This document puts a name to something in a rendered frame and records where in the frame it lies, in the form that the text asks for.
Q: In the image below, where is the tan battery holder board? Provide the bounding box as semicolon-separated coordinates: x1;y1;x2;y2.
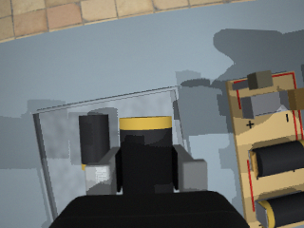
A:
225;70;304;228

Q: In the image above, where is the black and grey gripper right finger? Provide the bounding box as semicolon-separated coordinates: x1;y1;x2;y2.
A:
172;144;208;192

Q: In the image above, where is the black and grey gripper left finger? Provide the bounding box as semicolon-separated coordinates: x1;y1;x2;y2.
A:
85;146;123;195

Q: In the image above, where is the black battery with gold top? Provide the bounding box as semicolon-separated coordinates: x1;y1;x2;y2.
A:
258;191;304;228
119;116;174;194
252;139;304;178
79;114;110;171

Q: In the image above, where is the grey shallow tray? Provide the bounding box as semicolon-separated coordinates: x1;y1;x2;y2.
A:
30;86;188;223

